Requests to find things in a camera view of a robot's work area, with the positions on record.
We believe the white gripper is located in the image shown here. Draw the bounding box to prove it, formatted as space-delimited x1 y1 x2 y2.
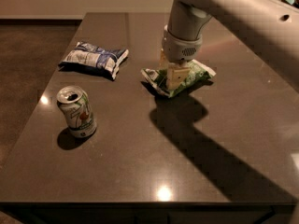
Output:
159 25 203 90

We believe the green jalapeno chip bag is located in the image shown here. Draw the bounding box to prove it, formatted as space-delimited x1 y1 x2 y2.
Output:
141 60 216 98

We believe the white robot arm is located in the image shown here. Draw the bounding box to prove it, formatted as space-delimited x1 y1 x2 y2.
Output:
162 0 299 91

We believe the blue white chip bag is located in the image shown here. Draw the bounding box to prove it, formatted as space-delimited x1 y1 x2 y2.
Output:
61 41 129 80

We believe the green white soda can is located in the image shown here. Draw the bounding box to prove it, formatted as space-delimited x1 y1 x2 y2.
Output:
56 86 97 138

